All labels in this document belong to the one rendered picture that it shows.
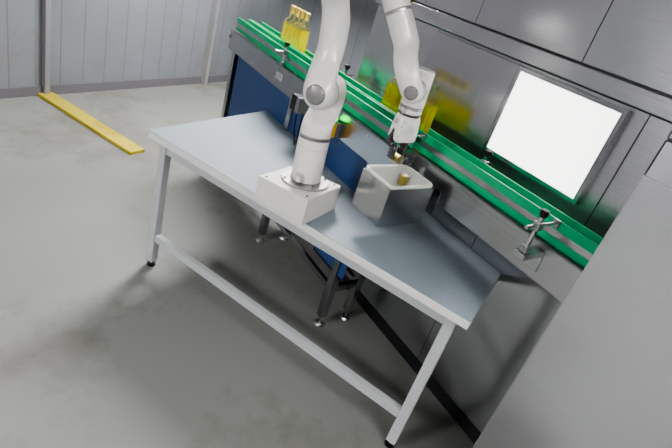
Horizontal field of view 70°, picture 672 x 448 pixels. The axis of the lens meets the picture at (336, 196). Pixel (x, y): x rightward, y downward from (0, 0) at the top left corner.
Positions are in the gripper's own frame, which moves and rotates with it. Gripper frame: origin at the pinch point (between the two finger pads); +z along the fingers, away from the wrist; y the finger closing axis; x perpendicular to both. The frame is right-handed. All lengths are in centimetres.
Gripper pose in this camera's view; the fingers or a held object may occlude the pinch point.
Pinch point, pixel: (395, 153)
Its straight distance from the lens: 177.5
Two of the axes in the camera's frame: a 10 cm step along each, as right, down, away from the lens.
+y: 8.1, -0.5, 5.9
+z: -2.5, 8.7, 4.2
